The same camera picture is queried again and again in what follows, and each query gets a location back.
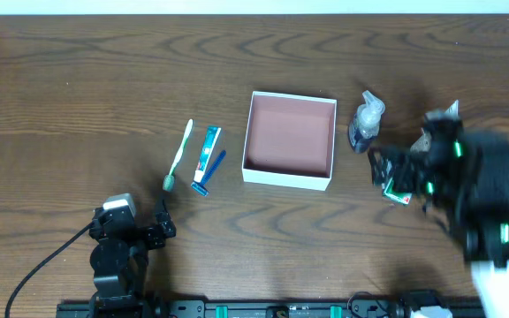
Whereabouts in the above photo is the green white toothbrush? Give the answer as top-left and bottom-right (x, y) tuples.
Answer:
(163, 118), (194, 192)

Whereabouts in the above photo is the teal white toothpaste tube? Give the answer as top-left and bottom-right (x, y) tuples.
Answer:
(193, 125), (222, 183)

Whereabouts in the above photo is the green soap packet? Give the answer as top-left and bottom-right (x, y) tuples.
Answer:
(383, 178), (412, 205)

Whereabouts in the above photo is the blue disposable razor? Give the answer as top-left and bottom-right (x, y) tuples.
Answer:
(191, 150), (226, 197)

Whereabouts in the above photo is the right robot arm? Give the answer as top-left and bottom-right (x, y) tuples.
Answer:
(368, 128), (509, 317)

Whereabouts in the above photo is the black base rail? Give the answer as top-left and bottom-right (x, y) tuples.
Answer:
(56, 290), (485, 318)

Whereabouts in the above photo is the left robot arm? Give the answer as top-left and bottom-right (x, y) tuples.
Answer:
(89, 193), (176, 311)

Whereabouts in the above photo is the white lotion tube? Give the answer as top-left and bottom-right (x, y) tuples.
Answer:
(410, 100), (460, 152)

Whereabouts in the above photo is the white box with pink interior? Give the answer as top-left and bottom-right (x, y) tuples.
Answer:
(241, 91), (337, 191)

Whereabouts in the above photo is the clear pump bottle dark liquid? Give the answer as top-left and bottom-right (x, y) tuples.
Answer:
(347, 90), (385, 154)

